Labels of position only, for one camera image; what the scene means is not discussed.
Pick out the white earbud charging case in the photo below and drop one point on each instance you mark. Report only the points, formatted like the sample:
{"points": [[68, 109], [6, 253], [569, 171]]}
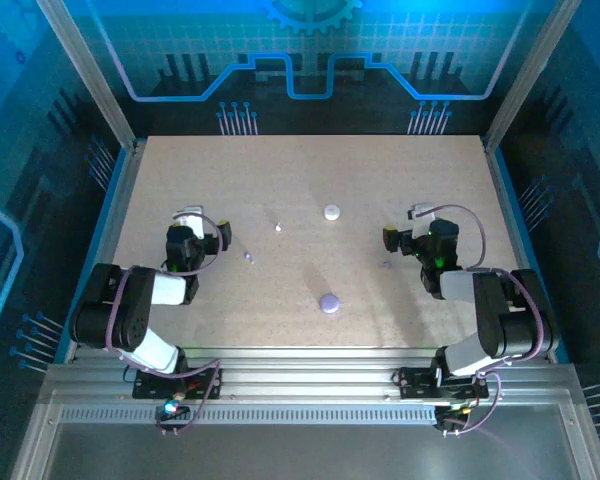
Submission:
{"points": [[331, 212]]}

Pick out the purple earbud charging case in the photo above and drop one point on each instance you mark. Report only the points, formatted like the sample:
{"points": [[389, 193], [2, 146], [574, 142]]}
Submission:
{"points": [[329, 303]]}

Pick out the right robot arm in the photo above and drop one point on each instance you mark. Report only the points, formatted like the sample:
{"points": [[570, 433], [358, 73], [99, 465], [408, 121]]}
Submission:
{"points": [[500, 310]]}

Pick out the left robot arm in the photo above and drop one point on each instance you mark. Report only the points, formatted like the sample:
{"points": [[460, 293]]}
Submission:
{"points": [[130, 320]]}

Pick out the grey metal panel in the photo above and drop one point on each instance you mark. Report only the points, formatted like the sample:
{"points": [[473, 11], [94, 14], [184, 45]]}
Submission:
{"points": [[305, 455]]}

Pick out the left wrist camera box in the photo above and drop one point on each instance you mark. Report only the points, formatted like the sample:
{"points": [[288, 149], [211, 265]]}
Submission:
{"points": [[192, 222]]}

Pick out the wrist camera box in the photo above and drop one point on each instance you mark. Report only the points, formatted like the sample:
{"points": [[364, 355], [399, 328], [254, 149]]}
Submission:
{"points": [[192, 222], [422, 220]]}

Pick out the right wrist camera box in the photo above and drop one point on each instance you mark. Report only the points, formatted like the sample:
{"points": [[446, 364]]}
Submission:
{"points": [[422, 220]]}

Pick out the aluminium table side rail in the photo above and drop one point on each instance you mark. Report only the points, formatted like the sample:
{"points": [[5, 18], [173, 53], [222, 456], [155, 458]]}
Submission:
{"points": [[111, 240], [503, 200]]}

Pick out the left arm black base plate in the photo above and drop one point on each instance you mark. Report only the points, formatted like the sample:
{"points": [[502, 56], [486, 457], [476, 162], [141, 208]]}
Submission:
{"points": [[150, 387]]}

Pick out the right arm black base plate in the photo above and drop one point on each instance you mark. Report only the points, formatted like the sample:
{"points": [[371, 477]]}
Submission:
{"points": [[415, 385]]}

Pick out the aluminium mounting rail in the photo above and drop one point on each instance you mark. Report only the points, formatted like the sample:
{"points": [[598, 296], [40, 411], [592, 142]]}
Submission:
{"points": [[305, 375]]}

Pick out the aluminium frame post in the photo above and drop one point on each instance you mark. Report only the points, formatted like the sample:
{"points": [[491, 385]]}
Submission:
{"points": [[90, 75], [530, 75]]}

